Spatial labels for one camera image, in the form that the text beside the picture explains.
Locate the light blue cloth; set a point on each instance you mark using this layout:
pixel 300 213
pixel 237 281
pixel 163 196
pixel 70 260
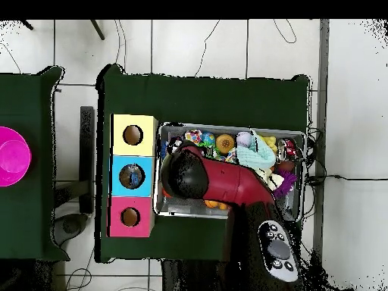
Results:
pixel 257 157

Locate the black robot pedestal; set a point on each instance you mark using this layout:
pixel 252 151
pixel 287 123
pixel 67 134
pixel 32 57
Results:
pixel 194 277

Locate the toy burger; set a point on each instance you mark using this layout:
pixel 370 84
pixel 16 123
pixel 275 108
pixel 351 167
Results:
pixel 225 143

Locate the shallow clear mesh bin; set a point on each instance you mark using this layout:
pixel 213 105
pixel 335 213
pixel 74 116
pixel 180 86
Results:
pixel 194 209

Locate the pink plastic bowl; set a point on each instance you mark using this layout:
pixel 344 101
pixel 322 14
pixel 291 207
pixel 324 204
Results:
pixel 13 156

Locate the colourful polka-dot cloth ball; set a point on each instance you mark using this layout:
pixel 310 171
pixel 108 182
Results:
pixel 193 136

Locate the wooden box with three holes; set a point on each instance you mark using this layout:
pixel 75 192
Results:
pixel 133 151

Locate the crushed red soda can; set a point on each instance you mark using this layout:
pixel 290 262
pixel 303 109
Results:
pixel 291 148

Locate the purple spiky ball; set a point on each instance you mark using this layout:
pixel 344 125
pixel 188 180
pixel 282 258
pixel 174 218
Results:
pixel 286 182

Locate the white baseball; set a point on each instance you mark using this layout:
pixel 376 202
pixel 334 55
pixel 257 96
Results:
pixel 243 138

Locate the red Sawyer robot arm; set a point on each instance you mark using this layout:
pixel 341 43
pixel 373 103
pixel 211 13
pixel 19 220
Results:
pixel 230 182

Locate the black flat panel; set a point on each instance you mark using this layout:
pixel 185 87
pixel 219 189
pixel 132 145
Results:
pixel 87 151

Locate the grey round stand base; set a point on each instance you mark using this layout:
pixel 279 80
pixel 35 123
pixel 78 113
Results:
pixel 71 227

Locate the cream yellow cloth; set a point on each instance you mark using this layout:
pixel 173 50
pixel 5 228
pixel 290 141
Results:
pixel 274 180

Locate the dark green tablecloth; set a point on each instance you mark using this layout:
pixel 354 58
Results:
pixel 27 106
pixel 212 100

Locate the crushed clear plastic bottle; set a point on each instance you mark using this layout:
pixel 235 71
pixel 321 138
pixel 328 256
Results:
pixel 132 175

